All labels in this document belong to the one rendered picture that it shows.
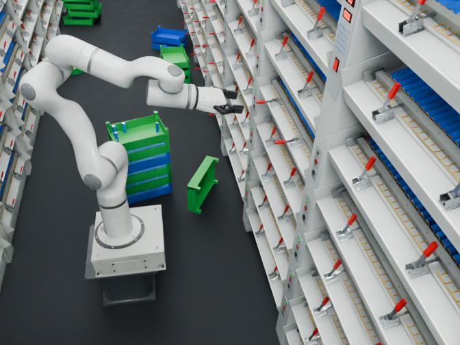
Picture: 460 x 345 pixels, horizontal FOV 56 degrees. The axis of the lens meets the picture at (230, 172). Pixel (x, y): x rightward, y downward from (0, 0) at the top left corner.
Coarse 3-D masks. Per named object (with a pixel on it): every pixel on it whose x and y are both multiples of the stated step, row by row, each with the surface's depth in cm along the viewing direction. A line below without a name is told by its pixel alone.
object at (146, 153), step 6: (108, 138) 247; (168, 144) 244; (144, 150) 239; (150, 150) 240; (156, 150) 242; (162, 150) 244; (168, 150) 246; (132, 156) 237; (138, 156) 239; (144, 156) 241; (150, 156) 243
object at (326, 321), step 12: (312, 264) 155; (300, 276) 158; (312, 276) 157; (312, 288) 154; (324, 288) 153; (312, 300) 151; (324, 300) 142; (312, 312) 148; (324, 312) 146; (324, 324) 144; (336, 324) 143; (324, 336) 141; (336, 336) 140
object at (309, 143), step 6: (276, 84) 178; (282, 90) 174; (282, 96) 171; (288, 102) 167; (288, 108) 164; (294, 114) 161; (294, 120) 158; (300, 126) 155; (294, 132) 156; (300, 132) 154; (306, 132) 152; (306, 138) 150; (306, 144) 150; (312, 144) 147
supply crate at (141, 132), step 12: (132, 120) 246; (144, 120) 250; (156, 120) 252; (108, 132) 239; (120, 132) 246; (132, 132) 246; (144, 132) 246; (156, 132) 247; (132, 144) 233; (144, 144) 236
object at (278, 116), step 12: (276, 72) 181; (264, 84) 184; (264, 96) 179; (276, 96) 176; (276, 108) 171; (276, 120) 165; (288, 120) 163; (300, 120) 161; (288, 132) 159; (288, 144) 154; (300, 156) 148; (300, 168) 144
